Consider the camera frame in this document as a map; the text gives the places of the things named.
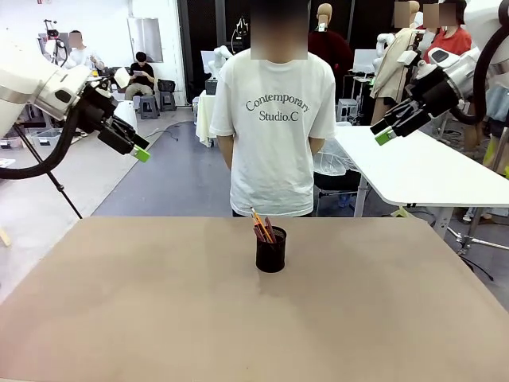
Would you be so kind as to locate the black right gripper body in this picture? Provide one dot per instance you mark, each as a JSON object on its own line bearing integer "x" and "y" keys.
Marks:
{"x": 435, "y": 95}

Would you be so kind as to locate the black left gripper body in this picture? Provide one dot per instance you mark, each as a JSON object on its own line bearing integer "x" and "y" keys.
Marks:
{"x": 97, "y": 105}

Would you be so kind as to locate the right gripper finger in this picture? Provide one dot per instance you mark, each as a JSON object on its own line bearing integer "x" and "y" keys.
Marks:
{"x": 401, "y": 129}
{"x": 393, "y": 117}

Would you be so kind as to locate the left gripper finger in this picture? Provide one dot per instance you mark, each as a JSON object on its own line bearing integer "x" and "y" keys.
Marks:
{"x": 129, "y": 131}
{"x": 119, "y": 145}

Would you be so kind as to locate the yellow pencil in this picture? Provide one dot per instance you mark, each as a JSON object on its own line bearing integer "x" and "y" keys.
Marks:
{"x": 260, "y": 223}

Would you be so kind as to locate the dark red pen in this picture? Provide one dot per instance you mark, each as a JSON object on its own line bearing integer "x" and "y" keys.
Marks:
{"x": 270, "y": 227}
{"x": 259, "y": 234}

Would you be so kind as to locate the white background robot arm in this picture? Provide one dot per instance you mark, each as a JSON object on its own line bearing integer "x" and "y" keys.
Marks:
{"x": 222, "y": 55}

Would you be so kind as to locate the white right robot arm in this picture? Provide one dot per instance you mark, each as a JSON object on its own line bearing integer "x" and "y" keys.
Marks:
{"x": 487, "y": 24}

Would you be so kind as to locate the black mesh pen holder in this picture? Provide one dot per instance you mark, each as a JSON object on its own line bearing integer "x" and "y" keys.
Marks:
{"x": 270, "y": 256}

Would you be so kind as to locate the white air purifier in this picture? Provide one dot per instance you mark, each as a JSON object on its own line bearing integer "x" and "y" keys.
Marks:
{"x": 129, "y": 111}

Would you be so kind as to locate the grey stool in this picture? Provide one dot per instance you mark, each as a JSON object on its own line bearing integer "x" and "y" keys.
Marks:
{"x": 149, "y": 107}
{"x": 168, "y": 101}

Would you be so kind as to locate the white table top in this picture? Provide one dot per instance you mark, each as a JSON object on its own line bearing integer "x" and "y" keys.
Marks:
{"x": 417, "y": 175}

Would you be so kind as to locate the mannequin with beige jacket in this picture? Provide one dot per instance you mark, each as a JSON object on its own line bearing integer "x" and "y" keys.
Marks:
{"x": 391, "y": 67}

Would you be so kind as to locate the seated person in white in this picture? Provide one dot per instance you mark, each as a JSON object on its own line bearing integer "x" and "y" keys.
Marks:
{"x": 85, "y": 53}

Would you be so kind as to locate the seated person in black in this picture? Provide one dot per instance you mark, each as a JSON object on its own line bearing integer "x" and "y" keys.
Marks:
{"x": 142, "y": 75}

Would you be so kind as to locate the black bag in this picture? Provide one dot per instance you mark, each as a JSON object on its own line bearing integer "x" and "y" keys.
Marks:
{"x": 166, "y": 85}

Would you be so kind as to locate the person in red shirt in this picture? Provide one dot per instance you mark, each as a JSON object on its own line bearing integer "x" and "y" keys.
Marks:
{"x": 455, "y": 37}

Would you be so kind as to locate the white board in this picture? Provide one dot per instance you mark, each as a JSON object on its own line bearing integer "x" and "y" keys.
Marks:
{"x": 366, "y": 59}

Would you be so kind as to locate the clear plastic cover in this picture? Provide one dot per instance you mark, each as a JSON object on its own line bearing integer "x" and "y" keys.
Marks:
{"x": 336, "y": 159}

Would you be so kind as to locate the black tripod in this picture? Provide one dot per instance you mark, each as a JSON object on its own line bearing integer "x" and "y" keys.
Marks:
{"x": 59, "y": 187}

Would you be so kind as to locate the white table leg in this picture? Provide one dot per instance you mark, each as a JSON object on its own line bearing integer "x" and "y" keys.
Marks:
{"x": 361, "y": 195}
{"x": 443, "y": 223}

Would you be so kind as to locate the table with white cloth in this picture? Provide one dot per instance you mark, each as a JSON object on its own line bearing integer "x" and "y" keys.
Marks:
{"x": 204, "y": 115}

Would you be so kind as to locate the yellow-green object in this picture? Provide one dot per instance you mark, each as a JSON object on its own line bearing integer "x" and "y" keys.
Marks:
{"x": 490, "y": 153}

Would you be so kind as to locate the background robot with red part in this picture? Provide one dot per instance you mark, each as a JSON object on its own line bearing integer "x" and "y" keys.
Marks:
{"x": 53, "y": 37}

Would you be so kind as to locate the dark box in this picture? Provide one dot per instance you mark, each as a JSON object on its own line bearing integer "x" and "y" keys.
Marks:
{"x": 211, "y": 86}

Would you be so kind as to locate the mannequin with dark red top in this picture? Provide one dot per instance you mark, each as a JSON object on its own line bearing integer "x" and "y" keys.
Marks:
{"x": 330, "y": 47}

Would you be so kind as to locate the person in white t-shirt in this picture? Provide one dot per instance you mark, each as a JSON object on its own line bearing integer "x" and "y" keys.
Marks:
{"x": 274, "y": 159}

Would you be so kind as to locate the metal light stand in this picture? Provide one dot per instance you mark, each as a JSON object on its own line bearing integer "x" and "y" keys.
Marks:
{"x": 473, "y": 242}

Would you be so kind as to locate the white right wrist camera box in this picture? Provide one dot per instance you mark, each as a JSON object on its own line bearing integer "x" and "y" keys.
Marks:
{"x": 453, "y": 67}

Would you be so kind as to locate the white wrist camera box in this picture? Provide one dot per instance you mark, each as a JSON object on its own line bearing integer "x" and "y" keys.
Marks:
{"x": 453, "y": 67}
{"x": 63, "y": 89}

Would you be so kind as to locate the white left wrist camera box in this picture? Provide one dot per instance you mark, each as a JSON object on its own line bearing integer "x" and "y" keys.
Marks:
{"x": 63, "y": 89}

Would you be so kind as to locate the grey wall panel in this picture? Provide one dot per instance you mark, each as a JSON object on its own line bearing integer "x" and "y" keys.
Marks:
{"x": 145, "y": 36}

